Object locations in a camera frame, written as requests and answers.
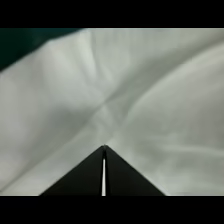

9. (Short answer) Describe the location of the white shirt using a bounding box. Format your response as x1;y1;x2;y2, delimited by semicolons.
0;27;224;197

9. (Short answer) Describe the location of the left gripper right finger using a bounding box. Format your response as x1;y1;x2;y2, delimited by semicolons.
104;145;167;197

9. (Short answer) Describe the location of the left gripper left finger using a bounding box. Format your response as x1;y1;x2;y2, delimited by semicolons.
39;145;106;197

